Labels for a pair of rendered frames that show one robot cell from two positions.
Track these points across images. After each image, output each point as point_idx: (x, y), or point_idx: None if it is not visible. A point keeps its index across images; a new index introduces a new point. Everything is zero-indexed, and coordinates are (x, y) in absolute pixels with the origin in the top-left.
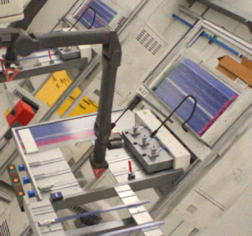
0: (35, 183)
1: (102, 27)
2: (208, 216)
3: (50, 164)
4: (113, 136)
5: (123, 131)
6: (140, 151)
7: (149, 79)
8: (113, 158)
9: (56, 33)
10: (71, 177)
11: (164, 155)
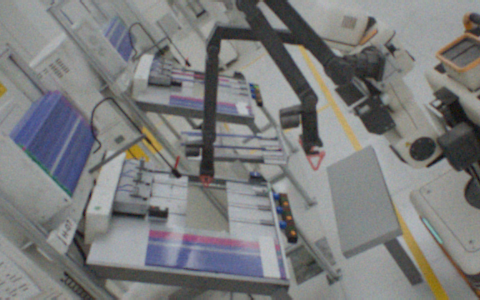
0: (270, 196)
1: (226, 25)
2: None
3: (247, 217)
4: (194, 141)
5: (147, 202)
6: (151, 175)
7: (38, 230)
8: (174, 200)
9: (275, 27)
10: (230, 197)
11: (130, 164)
